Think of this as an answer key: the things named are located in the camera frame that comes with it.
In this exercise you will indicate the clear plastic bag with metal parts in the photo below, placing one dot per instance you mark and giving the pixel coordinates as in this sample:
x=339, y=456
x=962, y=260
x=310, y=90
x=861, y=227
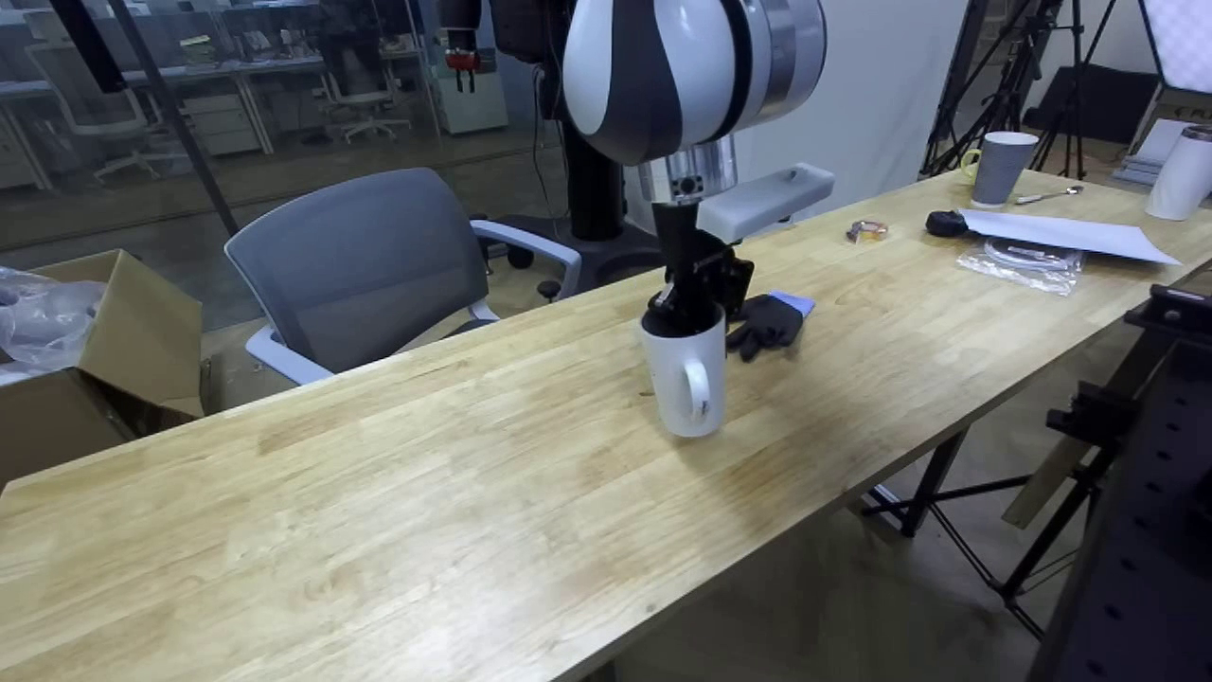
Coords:
x=43, y=314

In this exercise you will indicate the grey mesh office chair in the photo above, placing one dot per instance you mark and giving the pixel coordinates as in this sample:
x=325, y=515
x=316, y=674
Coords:
x=361, y=265

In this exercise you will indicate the black table leg frame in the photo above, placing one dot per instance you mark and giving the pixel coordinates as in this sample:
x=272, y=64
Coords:
x=932, y=474

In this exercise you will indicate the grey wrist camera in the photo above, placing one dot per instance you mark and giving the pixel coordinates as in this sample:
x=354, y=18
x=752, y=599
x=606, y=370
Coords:
x=769, y=198

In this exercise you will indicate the white container at edge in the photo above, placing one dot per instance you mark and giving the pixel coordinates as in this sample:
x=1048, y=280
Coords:
x=1185, y=174

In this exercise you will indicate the white box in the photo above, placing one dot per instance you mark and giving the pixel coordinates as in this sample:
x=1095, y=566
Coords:
x=1148, y=151

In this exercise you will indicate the black tripod stand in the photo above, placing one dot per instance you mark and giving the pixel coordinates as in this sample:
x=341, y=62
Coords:
x=990, y=83

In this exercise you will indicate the black pedestal stand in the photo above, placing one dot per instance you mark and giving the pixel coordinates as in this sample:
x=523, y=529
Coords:
x=594, y=192

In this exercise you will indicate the grey cup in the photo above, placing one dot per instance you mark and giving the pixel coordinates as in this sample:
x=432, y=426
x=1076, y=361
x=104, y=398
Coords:
x=1005, y=173

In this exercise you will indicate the black optical breadboard table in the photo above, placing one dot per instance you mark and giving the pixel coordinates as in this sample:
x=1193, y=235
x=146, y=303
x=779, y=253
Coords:
x=1148, y=568

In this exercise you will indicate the white ceramic mug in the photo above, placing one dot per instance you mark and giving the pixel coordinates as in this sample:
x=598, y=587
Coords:
x=686, y=393

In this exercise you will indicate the brown cardboard box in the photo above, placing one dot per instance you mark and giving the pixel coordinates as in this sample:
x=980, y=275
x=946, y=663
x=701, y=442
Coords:
x=128, y=341

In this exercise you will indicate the white paper sheets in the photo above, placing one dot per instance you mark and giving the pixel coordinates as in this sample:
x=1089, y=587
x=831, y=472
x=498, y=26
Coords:
x=1072, y=231

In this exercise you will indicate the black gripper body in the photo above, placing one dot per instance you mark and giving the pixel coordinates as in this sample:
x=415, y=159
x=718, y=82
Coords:
x=678, y=249

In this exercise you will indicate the wooden strip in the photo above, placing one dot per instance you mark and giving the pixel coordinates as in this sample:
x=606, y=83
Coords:
x=1062, y=468

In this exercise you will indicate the small black device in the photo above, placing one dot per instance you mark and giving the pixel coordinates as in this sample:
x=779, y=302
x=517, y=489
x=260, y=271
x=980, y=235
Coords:
x=949, y=223

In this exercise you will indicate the silver spoon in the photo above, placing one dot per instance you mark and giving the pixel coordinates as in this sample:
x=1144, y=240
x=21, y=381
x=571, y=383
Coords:
x=1048, y=194

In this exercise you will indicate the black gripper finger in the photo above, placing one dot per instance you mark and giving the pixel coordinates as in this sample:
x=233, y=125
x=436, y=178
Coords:
x=677, y=314
x=730, y=287

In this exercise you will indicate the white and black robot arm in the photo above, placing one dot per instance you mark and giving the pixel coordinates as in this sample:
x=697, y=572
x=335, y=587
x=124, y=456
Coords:
x=683, y=71

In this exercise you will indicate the white softbox light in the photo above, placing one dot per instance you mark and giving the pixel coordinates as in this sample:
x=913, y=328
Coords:
x=1188, y=38

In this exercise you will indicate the crumpled clear plastic bag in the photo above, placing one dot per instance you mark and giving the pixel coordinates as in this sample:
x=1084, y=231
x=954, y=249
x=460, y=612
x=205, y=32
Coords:
x=1024, y=265

